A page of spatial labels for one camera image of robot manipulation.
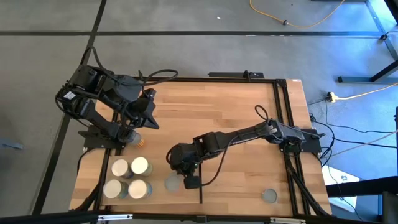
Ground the dark box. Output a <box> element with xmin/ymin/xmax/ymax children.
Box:
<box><xmin>381</xmin><ymin>191</ymin><xmax>398</xmax><ymax>224</ymax></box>

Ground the black floor cable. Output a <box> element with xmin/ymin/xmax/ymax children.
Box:
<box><xmin>309</xmin><ymin>99</ymin><xmax>398</xmax><ymax>169</ymax></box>

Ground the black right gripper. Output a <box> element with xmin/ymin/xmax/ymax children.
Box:
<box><xmin>170</xmin><ymin>141</ymin><xmax>202</xmax><ymax>190</ymax></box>

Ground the black flat bar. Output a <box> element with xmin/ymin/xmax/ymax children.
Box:
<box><xmin>208</xmin><ymin>71</ymin><xmax>265</xmax><ymax>79</ymax></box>

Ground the black floor tape strip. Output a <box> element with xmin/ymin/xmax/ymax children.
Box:
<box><xmin>30</xmin><ymin>0</ymin><xmax>108</xmax><ymax>215</ymax></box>
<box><xmin>0</xmin><ymin>30</ymin><xmax>385</xmax><ymax>37</ymax></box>

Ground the tall can yellow green label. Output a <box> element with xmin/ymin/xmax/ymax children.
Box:
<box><xmin>103</xmin><ymin>179</ymin><xmax>130</xmax><ymax>200</ymax></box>
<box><xmin>130</xmin><ymin>156</ymin><xmax>154</xmax><ymax>177</ymax></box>

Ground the black cable bundle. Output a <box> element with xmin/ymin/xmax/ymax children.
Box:
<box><xmin>73</xmin><ymin>149</ymin><xmax>108</xmax><ymax>212</ymax></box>
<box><xmin>284</xmin><ymin>155</ymin><xmax>332</xmax><ymax>217</ymax></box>

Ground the yellow cable with plug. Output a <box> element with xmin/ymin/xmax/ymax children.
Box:
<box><xmin>326</xmin><ymin>82</ymin><xmax>398</xmax><ymax>103</ymax></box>

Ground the black rig beam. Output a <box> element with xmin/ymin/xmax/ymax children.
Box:
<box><xmin>0</xmin><ymin>210</ymin><xmax>398</xmax><ymax>224</ymax></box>

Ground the yellow floor cable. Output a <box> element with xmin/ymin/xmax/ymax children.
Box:
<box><xmin>248</xmin><ymin>0</ymin><xmax>346</xmax><ymax>29</ymax></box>

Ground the tall can blue purple label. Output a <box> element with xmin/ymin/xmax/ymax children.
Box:
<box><xmin>111</xmin><ymin>158</ymin><xmax>133</xmax><ymax>180</ymax></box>

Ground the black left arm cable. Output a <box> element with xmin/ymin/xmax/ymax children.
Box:
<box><xmin>81</xmin><ymin>46</ymin><xmax>180</xmax><ymax>94</ymax></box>

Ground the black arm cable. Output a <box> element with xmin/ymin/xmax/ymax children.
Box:
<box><xmin>198</xmin><ymin>105</ymin><xmax>270</xmax><ymax>187</ymax></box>
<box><xmin>81</xmin><ymin>46</ymin><xmax>180</xmax><ymax>94</ymax></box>

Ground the grey floor cable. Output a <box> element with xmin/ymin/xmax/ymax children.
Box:
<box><xmin>329</xmin><ymin>129</ymin><xmax>398</xmax><ymax>157</ymax></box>

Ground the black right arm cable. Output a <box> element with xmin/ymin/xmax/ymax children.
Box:
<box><xmin>198</xmin><ymin>105</ymin><xmax>270</xmax><ymax>187</ymax></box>

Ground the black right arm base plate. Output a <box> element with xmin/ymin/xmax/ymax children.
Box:
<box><xmin>278</xmin><ymin>127</ymin><xmax>323</xmax><ymax>154</ymax></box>

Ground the small can orange striped label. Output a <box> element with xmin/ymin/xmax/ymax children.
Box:
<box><xmin>132</xmin><ymin>133</ymin><xmax>146</xmax><ymax>147</ymax></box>

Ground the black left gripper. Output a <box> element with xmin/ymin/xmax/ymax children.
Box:
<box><xmin>123</xmin><ymin>88</ymin><xmax>160</xmax><ymax>129</ymax></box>

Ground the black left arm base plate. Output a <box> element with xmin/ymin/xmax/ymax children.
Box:
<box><xmin>77</xmin><ymin>129</ymin><xmax>129</xmax><ymax>149</ymax></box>

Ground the white sheet blue mark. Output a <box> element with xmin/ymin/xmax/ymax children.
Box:
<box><xmin>322</xmin><ymin>164</ymin><xmax>361</xmax><ymax>214</ymax></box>

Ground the silver bracket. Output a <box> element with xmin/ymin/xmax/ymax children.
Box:
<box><xmin>269</xmin><ymin>217</ymin><xmax>307</xmax><ymax>224</ymax></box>
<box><xmin>96</xmin><ymin>213</ymin><xmax>134</xmax><ymax>222</ymax></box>

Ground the black floor stand base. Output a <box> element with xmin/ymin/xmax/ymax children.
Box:
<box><xmin>337</xmin><ymin>0</ymin><xmax>398</xmax><ymax>84</ymax></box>

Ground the grey can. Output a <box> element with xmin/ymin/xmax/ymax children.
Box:
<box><xmin>164</xmin><ymin>172</ymin><xmax>185</xmax><ymax>193</ymax></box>
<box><xmin>262</xmin><ymin>189</ymin><xmax>278</xmax><ymax>205</ymax></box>

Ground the grey flat floor piece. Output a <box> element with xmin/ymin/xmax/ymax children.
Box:
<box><xmin>0</xmin><ymin>138</ymin><xmax>25</xmax><ymax>151</ymax></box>

